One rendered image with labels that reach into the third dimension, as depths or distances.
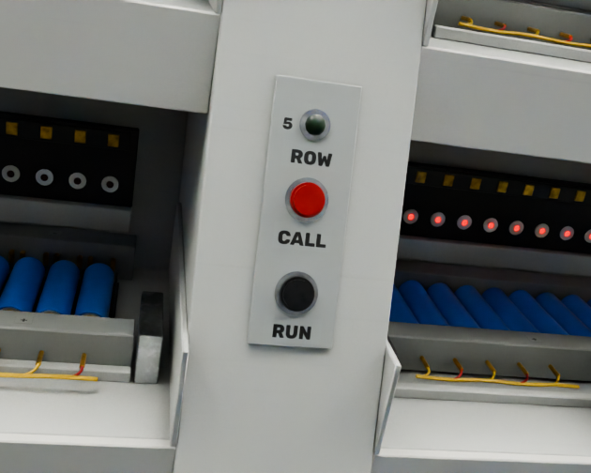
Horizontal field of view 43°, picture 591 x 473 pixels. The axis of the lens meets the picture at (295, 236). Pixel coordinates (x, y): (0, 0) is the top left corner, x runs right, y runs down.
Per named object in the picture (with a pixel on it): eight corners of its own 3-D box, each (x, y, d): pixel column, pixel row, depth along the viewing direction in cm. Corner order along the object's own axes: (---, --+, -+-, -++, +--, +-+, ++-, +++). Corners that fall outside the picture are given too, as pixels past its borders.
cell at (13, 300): (44, 284, 46) (26, 338, 40) (12, 282, 46) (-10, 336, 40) (46, 257, 46) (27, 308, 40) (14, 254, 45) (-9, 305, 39)
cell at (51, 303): (79, 287, 47) (66, 341, 41) (48, 285, 46) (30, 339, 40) (81, 261, 46) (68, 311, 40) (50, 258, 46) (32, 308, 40)
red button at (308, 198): (324, 220, 34) (327, 184, 34) (289, 216, 34) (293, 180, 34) (318, 218, 35) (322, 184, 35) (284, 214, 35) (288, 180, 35)
